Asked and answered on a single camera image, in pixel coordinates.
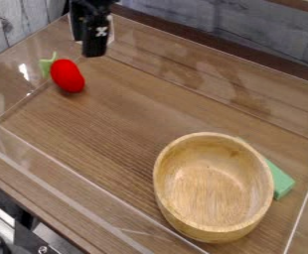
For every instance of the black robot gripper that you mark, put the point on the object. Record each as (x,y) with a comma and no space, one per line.
(95,25)

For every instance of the red felt fruit green leaf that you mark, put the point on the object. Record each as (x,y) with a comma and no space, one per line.
(63,72)

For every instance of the round wooden bowl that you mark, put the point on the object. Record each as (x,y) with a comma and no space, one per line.
(213,186)

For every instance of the green sponge block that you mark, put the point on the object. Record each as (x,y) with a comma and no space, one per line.
(282,181)

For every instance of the black table clamp bracket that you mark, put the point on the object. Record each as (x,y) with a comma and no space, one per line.
(28,243)

